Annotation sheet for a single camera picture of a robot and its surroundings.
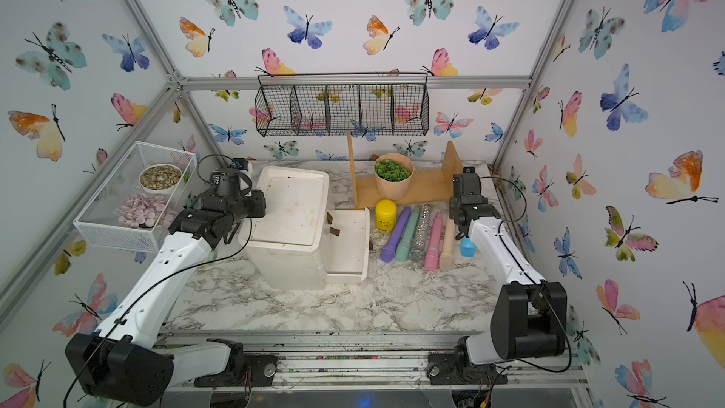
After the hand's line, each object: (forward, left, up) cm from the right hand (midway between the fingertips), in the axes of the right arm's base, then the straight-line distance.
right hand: (476, 201), depth 85 cm
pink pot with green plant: (+10, +25, +1) cm, 27 cm away
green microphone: (-9, +21, -16) cm, 28 cm away
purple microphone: (-10, +26, -15) cm, 31 cm away
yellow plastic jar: (+1, +27, -9) cm, 28 cm away
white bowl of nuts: (-8, +85, +15) cm, 86 cm away
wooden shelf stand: (+15, +13, -11) cm, 22 cm away
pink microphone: (-10, +11, -15) cm, 22 cm away
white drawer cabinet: (-18, +52, +4) cm, 55 cm away
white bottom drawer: (-9, +39, -15) cm, 43 cm away
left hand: (-6, +61, +7) cm, 62 cm away
